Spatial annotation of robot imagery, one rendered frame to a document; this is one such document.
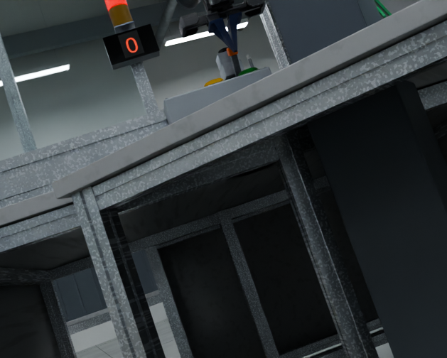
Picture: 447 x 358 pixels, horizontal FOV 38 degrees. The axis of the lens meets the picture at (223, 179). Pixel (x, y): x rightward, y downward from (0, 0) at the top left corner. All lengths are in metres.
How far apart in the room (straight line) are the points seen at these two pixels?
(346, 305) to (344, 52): 0.53
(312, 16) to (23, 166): 0.60
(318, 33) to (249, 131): 0.27
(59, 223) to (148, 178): 0.24
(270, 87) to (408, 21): 0.20
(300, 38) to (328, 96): 0.27
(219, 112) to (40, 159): 0.47
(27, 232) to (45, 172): 0.13
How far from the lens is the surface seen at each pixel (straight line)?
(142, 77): 1.63
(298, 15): 1.13
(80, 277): 3.29
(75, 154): 1.27
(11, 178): 1.28
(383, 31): 0.84
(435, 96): 1.33
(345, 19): 1.11
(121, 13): 1.64
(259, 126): 0.92
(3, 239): 1.21
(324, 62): 0.86
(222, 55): 1.49
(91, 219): 1.09
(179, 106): 1.21
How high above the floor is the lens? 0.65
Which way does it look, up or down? 7 degrees up
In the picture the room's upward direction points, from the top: 19 degrees counter-clockwise
